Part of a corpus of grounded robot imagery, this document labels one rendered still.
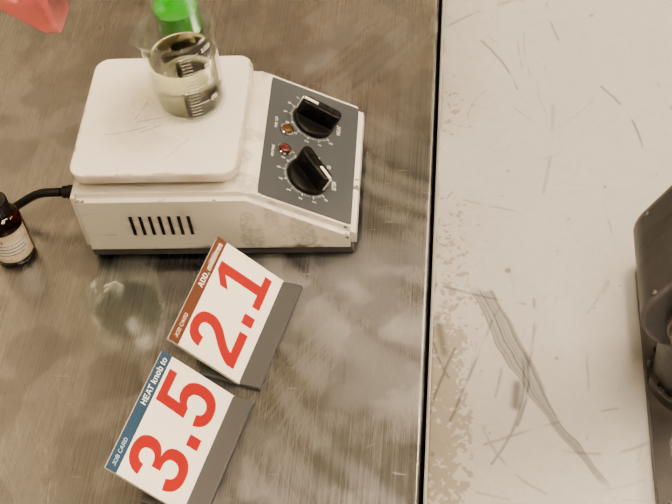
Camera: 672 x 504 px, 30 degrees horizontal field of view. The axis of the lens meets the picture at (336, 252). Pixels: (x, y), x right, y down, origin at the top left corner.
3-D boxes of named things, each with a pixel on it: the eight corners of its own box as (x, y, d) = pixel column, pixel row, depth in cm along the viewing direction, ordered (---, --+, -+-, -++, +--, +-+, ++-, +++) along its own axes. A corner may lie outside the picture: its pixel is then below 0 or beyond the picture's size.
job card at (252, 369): (303, 288, 90) (296, 252, 87) (260, 391, 85) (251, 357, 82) (224, 271, 92) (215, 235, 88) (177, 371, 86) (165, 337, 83)
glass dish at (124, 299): (148, 346, 88) (142, 328, 86) (78, 331, 89) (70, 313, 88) (177, 285, 91) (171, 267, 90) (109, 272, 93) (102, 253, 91)
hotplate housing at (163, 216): (366, 129, 99) (358, 53, 93) (358, 258, 91) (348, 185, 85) (93, 134, 102) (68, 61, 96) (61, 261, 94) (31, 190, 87)
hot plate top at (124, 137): (255, 62, 94) (253, 53, 93) (238, 182, 86) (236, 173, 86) (99, 66, 95) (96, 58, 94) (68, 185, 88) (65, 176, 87)
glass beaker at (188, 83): (210, 67, 93) (190, -19, 87) (243, 109, 90) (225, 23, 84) (137, 100, 92) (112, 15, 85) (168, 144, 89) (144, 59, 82)
